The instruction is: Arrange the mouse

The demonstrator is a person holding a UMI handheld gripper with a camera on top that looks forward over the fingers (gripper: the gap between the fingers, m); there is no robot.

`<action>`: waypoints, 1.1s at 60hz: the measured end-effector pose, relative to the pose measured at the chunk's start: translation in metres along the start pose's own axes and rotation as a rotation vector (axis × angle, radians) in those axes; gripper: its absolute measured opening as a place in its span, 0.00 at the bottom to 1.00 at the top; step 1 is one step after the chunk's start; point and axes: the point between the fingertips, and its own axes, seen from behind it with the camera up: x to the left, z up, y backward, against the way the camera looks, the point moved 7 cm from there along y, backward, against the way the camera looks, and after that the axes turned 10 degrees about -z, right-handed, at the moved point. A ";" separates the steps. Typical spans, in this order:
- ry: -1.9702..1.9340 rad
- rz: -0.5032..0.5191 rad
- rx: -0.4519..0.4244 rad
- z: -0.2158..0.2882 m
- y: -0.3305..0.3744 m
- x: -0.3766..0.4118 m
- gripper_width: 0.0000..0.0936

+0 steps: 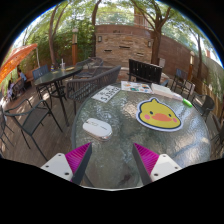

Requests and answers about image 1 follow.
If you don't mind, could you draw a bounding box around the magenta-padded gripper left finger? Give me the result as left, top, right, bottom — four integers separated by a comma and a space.
40, 142, 93, 186

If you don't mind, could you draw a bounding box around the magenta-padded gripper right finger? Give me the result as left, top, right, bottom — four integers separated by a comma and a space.
131, 142, 183, 186

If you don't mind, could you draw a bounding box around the white computer mouse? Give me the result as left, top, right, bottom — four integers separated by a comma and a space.
82, 117, 114, 143

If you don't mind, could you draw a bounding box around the yellow duck mouse pad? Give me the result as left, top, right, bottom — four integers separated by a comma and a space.
136, 97, 184, 133

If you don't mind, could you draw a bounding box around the dark metal mesh chair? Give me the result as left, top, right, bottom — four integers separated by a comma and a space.
0, 98, 64, 162

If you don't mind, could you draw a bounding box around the small white and blue book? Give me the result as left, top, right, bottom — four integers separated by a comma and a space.
171, 93, 184, 102

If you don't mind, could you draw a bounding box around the dark wicker side chair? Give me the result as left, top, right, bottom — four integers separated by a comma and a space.
191, 92, 216, 123

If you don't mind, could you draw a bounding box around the colourful sticker sheet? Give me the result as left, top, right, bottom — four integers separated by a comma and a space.
120, 80, 154, 95

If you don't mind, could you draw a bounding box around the dark wicker armchair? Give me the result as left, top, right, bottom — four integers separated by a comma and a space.
65, 65, 122, 116

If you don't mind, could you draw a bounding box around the white number plate sign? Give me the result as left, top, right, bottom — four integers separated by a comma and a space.
91, 85, 122, 104

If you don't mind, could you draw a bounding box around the dark chair with blue back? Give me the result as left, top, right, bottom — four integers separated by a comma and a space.
170, 68, 196, 100

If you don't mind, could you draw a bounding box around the round glass side table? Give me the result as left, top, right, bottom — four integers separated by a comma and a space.
32, 65, 84, 128

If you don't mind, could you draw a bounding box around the blue metal chair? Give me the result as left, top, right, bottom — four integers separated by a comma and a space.
31, 64, 50, 81

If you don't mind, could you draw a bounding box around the person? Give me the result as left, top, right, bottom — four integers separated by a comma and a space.
16, 68, 28, 83

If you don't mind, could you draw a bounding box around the black slatted chair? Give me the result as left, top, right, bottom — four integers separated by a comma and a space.
128, 58, 163, 85

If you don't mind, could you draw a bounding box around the grey wicker armchair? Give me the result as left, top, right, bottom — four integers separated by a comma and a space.
74, 57, 104, 79

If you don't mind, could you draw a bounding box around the orange parasol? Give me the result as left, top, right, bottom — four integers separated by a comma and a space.
0, 43, 39, 84

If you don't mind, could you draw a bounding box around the forked tree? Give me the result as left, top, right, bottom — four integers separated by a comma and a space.
129, 0, 174, 66

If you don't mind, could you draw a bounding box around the slim leaning tree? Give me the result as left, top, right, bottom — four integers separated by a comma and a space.
48, 3, 68, 68

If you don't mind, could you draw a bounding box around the brown lamp post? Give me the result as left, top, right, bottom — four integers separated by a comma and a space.
187, 50, 195, 83
71, 28, 79, 66

